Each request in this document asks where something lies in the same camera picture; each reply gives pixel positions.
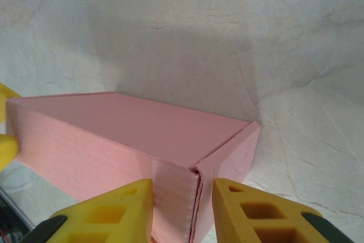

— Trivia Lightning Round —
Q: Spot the pink paper box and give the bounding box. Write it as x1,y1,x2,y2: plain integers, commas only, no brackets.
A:
5,91,261,243

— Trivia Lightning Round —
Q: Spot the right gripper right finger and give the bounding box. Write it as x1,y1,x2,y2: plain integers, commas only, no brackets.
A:
212,177,339,243

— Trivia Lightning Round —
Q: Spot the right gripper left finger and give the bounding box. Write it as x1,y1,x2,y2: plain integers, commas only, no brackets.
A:
25,178,155,243

